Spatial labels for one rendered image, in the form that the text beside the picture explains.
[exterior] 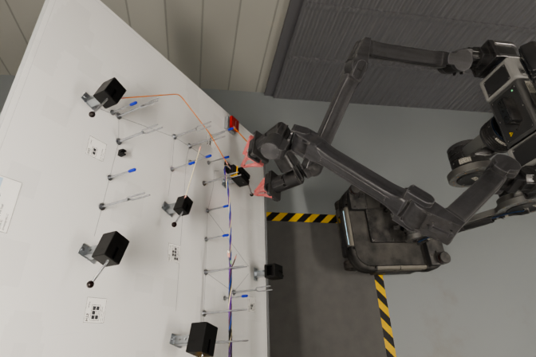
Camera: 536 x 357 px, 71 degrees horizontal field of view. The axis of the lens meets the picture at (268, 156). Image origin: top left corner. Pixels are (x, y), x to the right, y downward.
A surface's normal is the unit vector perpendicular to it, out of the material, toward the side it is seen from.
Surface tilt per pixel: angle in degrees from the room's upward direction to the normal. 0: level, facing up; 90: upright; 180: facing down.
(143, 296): 51
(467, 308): 0
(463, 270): 0
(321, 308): 0
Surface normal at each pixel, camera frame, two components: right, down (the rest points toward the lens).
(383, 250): 0.18, -0.48
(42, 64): 0.87, -0.25
